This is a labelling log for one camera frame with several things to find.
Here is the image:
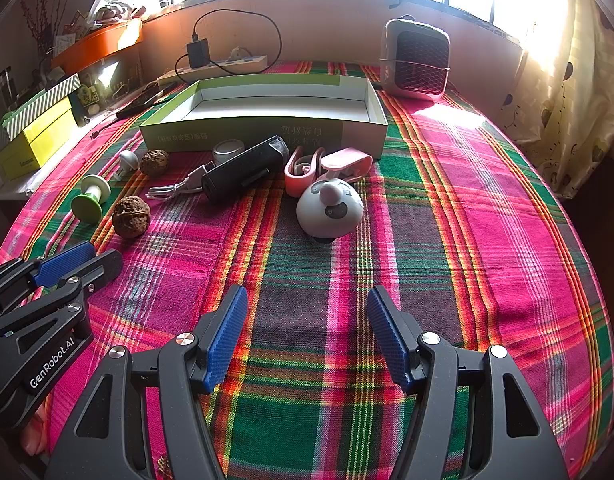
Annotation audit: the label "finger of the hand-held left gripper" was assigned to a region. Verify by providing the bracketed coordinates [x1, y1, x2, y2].
[0, 241, 96, 311]
[0, 249, 124, 342]

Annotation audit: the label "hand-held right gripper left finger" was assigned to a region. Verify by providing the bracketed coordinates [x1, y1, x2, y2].
[44, 284, 249, 480]

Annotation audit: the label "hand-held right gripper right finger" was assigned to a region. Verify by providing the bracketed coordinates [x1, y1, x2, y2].
[367, 285, 570, 480]

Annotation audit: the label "brown walnut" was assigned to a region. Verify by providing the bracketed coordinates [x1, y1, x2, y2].
[112, 196, 152, 237]
[139, 149, 170, 177]

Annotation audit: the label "green white roller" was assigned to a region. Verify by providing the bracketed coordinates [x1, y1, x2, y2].
[71, 174, 112, 224]

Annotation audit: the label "white mushroom-shaped knob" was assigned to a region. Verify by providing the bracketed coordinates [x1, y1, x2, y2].
[114, 150, 140, 181]

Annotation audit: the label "white usb cable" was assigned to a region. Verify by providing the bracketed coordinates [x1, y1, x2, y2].
[147, 160, 218, 200]

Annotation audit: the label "grey white dome gadget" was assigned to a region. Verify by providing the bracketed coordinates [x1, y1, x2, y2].
[296, 178, 364, 243]

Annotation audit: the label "black rectangular device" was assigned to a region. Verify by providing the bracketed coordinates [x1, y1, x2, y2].
[201, 135, 289, 205]

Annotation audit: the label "white round puck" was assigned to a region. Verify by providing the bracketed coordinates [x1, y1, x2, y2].
[212, 140, 245, 163]

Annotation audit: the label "pink clip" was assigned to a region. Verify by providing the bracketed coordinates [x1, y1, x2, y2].
[284, 146, 325, 197]
[319, 147, 374, 181]

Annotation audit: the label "green cardboard box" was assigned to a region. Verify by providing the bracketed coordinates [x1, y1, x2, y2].
[139, 74, 389, 161]

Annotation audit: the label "yellow box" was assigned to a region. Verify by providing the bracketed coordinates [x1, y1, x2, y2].
[0, 96, 75, 181]

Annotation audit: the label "plaid blanket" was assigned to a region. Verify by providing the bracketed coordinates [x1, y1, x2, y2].
[0, 57, 614, 480]

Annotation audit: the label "green white striped box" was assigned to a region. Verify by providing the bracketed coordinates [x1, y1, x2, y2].
[2, 74, 82, 128]

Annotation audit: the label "green patterned cup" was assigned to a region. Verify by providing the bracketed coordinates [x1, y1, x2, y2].
[79, 85, 105, 116]

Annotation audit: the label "black smartphone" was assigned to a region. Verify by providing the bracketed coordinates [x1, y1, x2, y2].
[117, 82, 180, 120]

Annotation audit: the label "orange shelf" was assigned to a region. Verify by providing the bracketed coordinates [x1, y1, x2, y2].
[51, 19, 144, 73]

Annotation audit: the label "black charger adapter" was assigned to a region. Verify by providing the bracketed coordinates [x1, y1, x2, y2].
[187, 37, 210, 68]

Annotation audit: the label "dried twigs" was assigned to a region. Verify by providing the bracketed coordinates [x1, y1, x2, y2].
[17, 0, 55, 61]

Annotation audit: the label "white power strip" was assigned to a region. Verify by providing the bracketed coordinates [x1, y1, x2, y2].
[157, 54, 269, 86]

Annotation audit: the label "white plastic bag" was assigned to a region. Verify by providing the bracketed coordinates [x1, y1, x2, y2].
[84, 0, 140, 28]

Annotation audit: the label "small space heater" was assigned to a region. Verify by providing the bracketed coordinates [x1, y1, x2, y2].
[379, 17, 452, 101]

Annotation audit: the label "cream dotted curtain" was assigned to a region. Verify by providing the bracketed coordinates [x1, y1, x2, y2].
[497, 0, 614, 201]

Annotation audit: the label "black cable with plug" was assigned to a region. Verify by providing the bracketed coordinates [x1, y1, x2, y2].
[89, 119, 122, 139]

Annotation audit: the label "black charger cable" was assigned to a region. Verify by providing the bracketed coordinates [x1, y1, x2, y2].
[174, 8, 283, 81]

